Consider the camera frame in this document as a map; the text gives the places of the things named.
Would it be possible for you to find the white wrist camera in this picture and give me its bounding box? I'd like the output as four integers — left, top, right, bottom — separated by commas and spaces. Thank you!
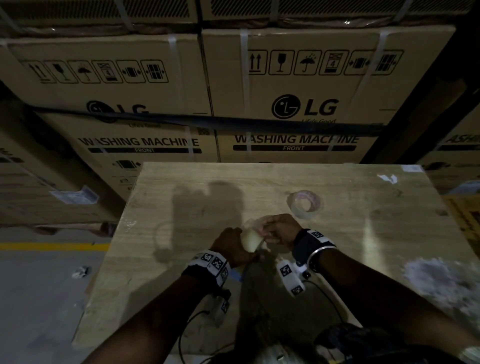
209, 288, 233, 325
275, 258, 312, 298

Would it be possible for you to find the pale shirt sleeve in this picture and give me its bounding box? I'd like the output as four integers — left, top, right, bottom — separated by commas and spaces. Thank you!
458, 344, 480, 364

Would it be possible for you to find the person's right forearm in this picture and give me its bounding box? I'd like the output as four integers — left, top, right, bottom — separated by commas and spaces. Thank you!
318, 249, 480, 364

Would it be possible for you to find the black left wrist strap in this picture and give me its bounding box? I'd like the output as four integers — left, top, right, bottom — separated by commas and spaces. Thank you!
181, 250, 232, 297

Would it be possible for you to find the dark metal rack upright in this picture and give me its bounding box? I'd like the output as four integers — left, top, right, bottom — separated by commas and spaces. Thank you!
359, 0, 480, 166

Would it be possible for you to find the person's right hand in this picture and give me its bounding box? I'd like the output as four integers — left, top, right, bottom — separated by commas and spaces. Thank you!
260, 213, 304, 250

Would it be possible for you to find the plain brown cardboard box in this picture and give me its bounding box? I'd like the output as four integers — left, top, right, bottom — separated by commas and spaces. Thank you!
0, 86, 127, 228

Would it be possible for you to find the black left camera cable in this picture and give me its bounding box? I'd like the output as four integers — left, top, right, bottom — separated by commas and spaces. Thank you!
178, 309, 211, 364

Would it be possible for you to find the black wrist strap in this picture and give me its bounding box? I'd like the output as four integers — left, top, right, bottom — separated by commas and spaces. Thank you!
291, 228, 337, 269
181, 250, 232, 297

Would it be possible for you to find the white shipping label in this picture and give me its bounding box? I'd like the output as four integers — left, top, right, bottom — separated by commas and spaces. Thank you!
448, 180, 480, 196

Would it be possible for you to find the black right wrist strap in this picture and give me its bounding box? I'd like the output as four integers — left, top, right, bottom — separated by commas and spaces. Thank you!
291, 228, 337, 269

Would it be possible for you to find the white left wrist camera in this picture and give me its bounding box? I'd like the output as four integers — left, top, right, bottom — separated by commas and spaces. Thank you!
209, 288, 233, 325

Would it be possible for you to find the clear plastic document pouch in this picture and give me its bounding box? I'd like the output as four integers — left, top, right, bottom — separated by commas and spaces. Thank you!
48, 185, 100, 205

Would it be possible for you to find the person's left forearm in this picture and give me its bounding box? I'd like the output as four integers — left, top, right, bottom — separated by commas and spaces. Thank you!
80, 273, 207, 364

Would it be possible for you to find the silver bracelet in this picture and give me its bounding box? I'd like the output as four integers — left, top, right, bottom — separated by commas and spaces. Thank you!
306, 246, 338, 273

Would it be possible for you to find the black right camera cable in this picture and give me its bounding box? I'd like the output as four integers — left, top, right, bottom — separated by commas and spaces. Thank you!
307, 279, 344, 323

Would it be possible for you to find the black camera cable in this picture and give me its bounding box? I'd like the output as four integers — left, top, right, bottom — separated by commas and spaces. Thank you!
307, 279, 344, 323
178, 309, 211, 364

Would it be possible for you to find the yellow black printed carton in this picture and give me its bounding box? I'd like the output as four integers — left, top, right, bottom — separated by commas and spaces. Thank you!
442, 193, 480, 260

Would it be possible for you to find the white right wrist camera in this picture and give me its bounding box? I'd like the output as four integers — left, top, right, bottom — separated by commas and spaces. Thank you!
275, 258, 312, 298

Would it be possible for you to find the clear tape roll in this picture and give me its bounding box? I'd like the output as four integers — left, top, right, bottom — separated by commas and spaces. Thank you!
239, 219, 269, 253

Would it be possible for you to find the person's left hand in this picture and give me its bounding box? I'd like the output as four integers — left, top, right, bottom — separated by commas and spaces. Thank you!
212, 227, 260, 269

